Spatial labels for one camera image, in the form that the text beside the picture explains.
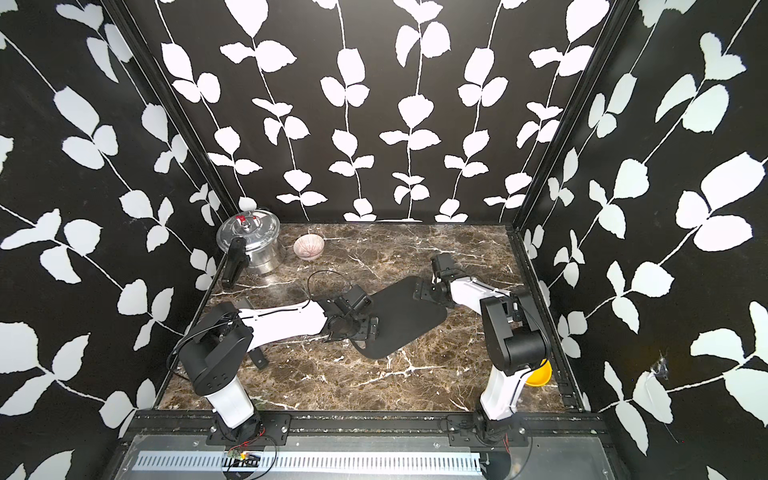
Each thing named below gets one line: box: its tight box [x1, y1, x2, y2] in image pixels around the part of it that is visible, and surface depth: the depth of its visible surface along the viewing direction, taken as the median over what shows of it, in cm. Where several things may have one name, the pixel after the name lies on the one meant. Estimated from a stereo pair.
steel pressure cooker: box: [216, 209, 287, 275], surface depth 101 cm
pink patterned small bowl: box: [293, 233, 325, 260], surface depth 113 cm
